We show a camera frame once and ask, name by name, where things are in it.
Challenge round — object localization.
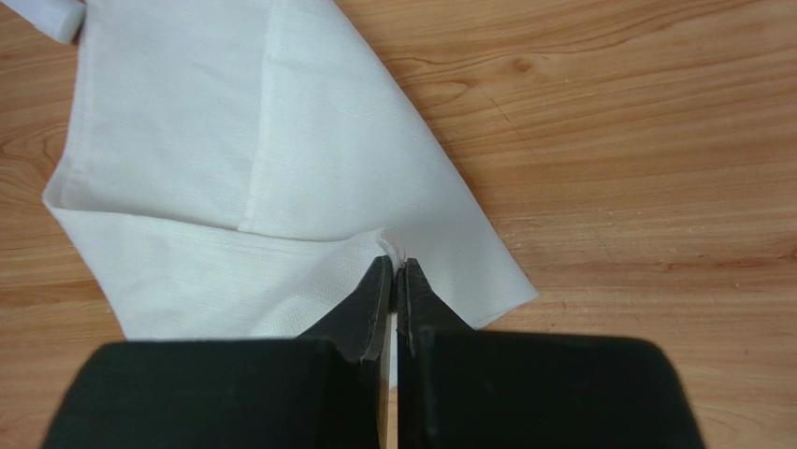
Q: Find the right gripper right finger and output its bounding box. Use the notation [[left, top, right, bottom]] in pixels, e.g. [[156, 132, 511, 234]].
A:
[[397, 259, 704, 448]]

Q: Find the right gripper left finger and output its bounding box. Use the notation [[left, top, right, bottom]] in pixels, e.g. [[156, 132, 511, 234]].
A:
[[43, 256, 393, 448]]

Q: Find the white cloth napkin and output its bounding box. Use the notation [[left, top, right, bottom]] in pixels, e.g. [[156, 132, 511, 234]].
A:
[[42, 1, 537, 340]]

